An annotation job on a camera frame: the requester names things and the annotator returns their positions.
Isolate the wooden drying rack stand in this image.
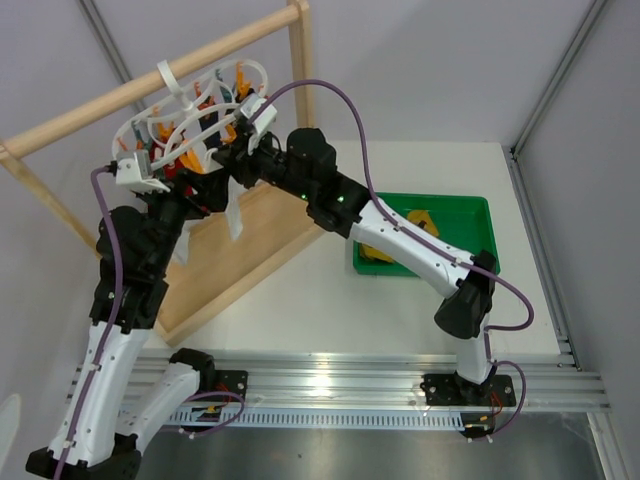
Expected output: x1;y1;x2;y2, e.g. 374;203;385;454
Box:
1;1;321;346

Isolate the green plastic tray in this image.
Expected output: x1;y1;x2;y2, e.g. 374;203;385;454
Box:
379;192;500;273

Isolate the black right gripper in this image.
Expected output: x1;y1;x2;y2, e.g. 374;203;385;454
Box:
210;128;313;205

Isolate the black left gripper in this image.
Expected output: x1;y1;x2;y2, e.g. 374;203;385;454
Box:
136;166;229;274

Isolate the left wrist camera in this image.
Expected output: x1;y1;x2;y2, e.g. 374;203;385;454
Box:
115;150;170;194

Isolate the yellow sock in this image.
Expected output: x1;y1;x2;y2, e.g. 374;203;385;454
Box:
359;243;394;264
407;210;440;238

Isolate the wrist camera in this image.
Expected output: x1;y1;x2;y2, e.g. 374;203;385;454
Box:
115;150;170;194
234;93;277;155

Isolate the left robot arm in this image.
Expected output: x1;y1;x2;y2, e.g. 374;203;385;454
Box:
25;170;229;479

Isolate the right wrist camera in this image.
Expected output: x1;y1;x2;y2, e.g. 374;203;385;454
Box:
234;93;277;155

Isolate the white plastic clip hanger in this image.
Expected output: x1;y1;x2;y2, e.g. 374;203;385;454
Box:
111;59;269;173

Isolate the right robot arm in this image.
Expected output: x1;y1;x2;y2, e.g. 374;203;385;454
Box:
212;128;496;404

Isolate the red sock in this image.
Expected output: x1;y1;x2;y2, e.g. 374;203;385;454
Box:
162;162;196;198

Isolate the white sock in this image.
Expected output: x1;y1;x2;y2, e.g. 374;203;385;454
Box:
172;221;193;266
225;177;245;242

